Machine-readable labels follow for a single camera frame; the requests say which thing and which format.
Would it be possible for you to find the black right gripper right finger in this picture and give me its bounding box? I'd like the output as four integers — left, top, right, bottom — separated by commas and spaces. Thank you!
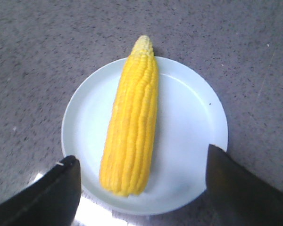
205, 144, 283, 226

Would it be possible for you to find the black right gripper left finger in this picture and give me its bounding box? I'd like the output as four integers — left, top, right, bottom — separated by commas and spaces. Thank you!
0, 155, 82, 226

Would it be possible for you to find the yellow corn cob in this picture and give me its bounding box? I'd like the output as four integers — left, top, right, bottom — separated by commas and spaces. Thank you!
99, 35, 159, 197

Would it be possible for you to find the light blue round plate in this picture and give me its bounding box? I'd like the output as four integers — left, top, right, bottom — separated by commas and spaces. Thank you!
61, 57, 228, 215

